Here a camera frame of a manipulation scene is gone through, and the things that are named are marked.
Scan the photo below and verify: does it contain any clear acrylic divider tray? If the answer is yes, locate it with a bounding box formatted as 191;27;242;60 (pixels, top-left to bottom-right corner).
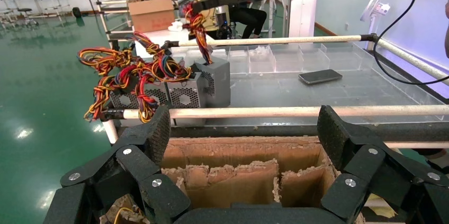
170;41;374;76

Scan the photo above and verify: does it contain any closed brown cardboard box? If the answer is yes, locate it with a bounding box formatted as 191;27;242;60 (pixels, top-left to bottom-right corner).
127;0;176;34

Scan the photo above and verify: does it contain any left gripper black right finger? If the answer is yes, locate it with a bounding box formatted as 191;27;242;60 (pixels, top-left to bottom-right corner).
317;104;449;224

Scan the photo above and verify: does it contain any black office chair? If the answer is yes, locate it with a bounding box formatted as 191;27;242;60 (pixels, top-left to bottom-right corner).
16;6;38;26

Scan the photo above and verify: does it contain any white pipe rack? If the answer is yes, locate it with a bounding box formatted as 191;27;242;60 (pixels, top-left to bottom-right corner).
86;0;190;49

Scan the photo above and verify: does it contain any white tablet stand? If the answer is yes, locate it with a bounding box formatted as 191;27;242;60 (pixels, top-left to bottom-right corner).
359;0;392;51

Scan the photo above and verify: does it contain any white cabinet column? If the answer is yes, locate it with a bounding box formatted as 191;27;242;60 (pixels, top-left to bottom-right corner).
288;0;320;38

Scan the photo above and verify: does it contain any worn brown cardboard box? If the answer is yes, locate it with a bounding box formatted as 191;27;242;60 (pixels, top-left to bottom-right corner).
100;136;367;224

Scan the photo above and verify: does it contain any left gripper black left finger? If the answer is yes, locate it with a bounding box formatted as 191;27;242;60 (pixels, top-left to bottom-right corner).
43;105;193;224

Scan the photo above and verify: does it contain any thin black cable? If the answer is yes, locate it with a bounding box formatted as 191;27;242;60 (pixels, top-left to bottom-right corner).
372;0;449;86

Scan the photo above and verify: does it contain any grey power supply with wires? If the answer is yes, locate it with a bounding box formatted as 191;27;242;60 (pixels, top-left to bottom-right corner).
83;64;169;125
182;1;231;109
134;52;208;125

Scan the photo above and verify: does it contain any cream cart rail pipe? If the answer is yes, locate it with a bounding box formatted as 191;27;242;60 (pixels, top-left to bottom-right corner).
101;104;449;121
372;34;449;82
164;34;378;48

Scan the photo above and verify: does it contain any white cart post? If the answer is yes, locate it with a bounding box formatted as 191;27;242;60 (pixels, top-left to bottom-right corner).
102;119;120;145

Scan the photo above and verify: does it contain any white crumpled cloth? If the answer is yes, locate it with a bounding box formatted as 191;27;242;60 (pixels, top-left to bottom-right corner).
167;19;192;34

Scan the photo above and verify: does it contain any dark cart edge beam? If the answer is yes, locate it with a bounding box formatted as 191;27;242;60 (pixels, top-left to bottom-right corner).
119;122;449;144

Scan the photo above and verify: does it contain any black smartphone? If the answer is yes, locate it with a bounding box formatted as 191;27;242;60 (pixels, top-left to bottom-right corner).
298;69;344;86

